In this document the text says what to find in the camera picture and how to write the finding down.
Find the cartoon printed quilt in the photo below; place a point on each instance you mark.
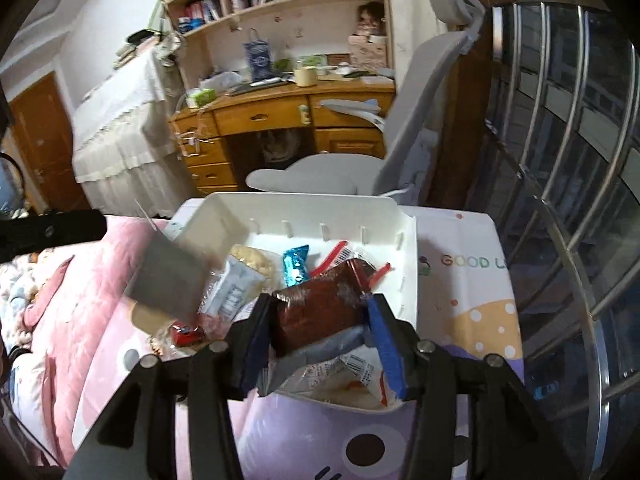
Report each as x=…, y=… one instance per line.
x=20, y=300

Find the striped bag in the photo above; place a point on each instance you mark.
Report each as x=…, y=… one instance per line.
x=280, y=145

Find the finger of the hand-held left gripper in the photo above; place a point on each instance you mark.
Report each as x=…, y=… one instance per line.
x=50, y=235

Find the metal window grille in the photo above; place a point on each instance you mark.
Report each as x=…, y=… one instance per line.
x=597, y=350

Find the blue snack packet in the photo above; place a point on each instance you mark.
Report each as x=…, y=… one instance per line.
x=295, y=265

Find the white plastic storage bin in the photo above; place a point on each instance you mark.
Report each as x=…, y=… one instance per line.
x=407, y=270

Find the pale yellow cup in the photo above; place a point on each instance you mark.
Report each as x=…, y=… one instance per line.
x=306, y=77

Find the blue gift bag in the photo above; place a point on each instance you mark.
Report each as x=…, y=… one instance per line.
x=257, y=60

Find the white printed snack packet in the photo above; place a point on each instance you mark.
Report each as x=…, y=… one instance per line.
x=350, y=375

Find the wooden door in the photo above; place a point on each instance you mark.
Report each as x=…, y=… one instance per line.
x=45, y=140

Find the wooden bookshelf hutch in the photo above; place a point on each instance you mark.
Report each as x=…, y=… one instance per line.
x=320, y=25

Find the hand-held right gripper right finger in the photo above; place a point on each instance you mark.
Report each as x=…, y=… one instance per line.
x=390, y=355

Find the clear cake packet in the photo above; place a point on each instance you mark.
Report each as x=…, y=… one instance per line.
x=235, y=285

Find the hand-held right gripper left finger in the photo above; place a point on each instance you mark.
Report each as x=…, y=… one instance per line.
x=252, y=345

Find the grey office chair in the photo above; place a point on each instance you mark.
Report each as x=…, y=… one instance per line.
x=425, y=90

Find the cartoon printed tablecloth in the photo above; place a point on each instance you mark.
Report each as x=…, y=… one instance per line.
x=475, y=280

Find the floral cloth bag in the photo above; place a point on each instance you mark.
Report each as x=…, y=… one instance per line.
x=167, y=50

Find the white lace cover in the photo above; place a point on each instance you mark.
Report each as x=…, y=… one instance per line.
x=125, y=135

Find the black tablet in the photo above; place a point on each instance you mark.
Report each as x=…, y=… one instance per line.
x=255, y=89

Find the pink quilted blanket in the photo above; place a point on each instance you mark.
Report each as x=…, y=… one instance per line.
x=75, y=310

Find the brown-haired doll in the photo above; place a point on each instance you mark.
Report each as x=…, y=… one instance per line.
x=371, y=17

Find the stack of books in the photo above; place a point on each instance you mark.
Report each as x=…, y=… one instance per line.
x=135, y=47

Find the green tissue pack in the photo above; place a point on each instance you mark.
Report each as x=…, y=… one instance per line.
x=201, y=97

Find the dark red snack packet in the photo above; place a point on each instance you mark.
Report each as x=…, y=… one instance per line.
x=320, y=310

